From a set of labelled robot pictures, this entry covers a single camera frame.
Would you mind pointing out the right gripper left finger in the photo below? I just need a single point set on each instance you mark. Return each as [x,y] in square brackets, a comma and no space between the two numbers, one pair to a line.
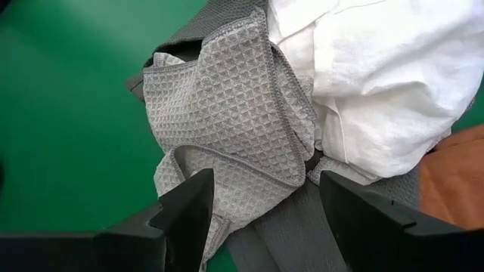
[185,226]

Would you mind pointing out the dark grey waffle towel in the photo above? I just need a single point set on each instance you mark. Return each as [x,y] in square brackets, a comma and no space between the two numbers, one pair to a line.
[295,234]

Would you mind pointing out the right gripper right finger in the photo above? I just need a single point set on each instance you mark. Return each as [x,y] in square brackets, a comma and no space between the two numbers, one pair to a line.
[370,234]

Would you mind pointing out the orange towel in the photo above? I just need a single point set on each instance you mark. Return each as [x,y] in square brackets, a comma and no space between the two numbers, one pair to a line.
[453,177]

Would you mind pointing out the light grey waffle towel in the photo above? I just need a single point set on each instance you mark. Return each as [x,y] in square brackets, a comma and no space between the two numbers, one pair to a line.
[234,106]

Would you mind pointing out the plain white towel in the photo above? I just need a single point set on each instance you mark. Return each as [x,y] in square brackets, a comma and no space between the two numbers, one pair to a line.
[378,75]

